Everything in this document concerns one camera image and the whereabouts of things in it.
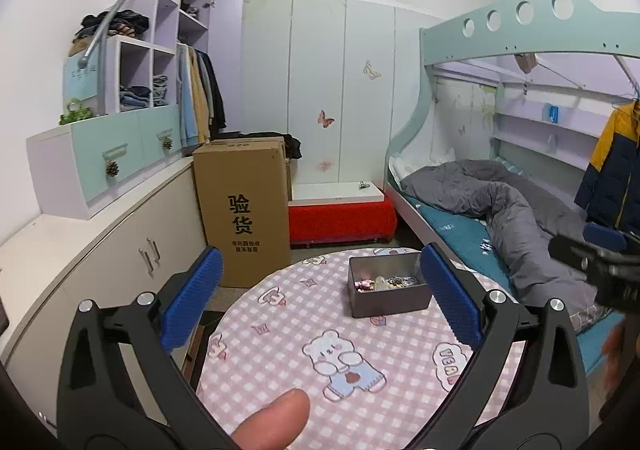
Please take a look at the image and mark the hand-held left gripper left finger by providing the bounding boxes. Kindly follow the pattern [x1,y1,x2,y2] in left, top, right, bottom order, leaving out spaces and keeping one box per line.
[56,246,236,450]

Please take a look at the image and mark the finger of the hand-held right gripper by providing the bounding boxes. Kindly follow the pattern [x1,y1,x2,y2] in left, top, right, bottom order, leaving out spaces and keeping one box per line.
[548,235,608,281]
[584,222,628,251]

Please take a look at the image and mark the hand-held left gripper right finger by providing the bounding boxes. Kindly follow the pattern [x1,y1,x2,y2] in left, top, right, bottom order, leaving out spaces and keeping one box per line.
[400,243,591,450]

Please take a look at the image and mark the pile of mixed jewelry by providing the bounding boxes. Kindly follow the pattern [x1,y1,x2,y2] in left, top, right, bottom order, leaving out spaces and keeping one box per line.
[354,274,420,292]

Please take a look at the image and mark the grey tin box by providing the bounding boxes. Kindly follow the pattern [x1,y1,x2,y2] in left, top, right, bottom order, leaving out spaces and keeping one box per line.
[347,251,433,319]

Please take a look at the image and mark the person's left hand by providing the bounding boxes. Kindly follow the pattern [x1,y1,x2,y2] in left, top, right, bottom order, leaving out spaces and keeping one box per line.
[234,389,311,450]

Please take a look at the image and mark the checked pillow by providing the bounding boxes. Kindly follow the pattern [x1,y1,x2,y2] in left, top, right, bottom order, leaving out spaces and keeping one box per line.
[570,305,611,331]

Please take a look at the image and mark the teal bed sheet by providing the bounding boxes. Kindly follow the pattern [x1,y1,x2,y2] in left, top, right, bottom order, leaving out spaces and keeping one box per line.
[415,205,516,301]

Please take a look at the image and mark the grey quilt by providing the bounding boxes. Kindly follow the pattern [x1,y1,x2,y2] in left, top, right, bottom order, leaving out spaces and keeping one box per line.
[400,160,601,326]

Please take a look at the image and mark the yellow navy jacket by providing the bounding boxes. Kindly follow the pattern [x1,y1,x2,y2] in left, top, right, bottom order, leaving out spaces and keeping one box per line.
[574,100,640,233]

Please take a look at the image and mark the tall cardboard box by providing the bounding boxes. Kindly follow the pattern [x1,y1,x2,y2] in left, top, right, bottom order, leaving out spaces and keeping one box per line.
[192,139,291,288]

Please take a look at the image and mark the white low cabinet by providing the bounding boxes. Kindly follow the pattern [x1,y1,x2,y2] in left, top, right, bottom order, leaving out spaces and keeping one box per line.
[0,160,208,431]

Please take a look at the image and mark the red fabric bench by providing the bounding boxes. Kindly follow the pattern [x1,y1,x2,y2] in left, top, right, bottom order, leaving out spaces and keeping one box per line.
[287,195,398,246]

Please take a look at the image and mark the teal drawer unit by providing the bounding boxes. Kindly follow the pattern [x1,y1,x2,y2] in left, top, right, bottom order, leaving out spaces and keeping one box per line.
[27,102,183,221]

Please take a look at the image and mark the black garment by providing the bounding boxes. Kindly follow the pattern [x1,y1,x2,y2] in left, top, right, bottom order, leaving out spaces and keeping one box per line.
[240,132,303,161]

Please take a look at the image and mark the hanging clothes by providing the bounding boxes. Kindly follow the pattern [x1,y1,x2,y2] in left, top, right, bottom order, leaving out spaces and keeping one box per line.
[177,45,226,146]

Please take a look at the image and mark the folded clothes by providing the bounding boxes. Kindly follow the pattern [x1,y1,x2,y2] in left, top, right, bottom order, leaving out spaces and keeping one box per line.
[119,75,168,111]

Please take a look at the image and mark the white wardrobe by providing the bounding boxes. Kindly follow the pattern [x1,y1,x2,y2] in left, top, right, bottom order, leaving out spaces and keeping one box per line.
[240,0,426,186]

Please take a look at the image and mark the purple shelf unit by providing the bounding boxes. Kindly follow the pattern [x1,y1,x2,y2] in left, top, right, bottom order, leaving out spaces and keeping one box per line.
[62,0,243,116]

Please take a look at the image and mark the dark clothes heap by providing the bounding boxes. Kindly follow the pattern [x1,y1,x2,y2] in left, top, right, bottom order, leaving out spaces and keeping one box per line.
[75,10,151,38]

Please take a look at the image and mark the metal handrail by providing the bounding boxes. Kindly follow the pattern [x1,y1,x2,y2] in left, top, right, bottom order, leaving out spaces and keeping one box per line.
[77,0,221,116]

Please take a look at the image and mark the purple wall shelves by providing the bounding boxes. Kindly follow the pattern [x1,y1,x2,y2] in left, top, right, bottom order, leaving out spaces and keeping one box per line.
[492,105,606,171]

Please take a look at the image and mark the teal bunk bed frame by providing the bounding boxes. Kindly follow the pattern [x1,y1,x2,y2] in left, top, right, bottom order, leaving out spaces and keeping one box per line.
[385,0,640,381]

